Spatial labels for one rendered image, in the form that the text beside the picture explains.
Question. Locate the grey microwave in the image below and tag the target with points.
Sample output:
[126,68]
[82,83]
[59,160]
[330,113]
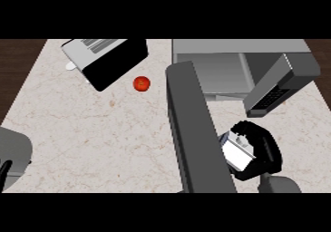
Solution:
[262,72]

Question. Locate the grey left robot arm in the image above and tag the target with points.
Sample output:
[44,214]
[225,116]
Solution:
[11,151]

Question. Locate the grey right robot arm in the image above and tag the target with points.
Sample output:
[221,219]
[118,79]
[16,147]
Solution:
[280,185]

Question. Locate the dark grey microwave door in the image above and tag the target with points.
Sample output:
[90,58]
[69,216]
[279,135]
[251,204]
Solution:
[197,130]

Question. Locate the white milk carton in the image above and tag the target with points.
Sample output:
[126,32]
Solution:
[236,152]

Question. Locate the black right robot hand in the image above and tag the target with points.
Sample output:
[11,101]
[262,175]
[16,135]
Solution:
[267,145]

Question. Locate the red tomato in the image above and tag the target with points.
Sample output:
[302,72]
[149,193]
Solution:
[141,83]

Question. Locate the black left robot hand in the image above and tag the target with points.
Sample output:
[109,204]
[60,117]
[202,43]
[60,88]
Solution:
[1,175]

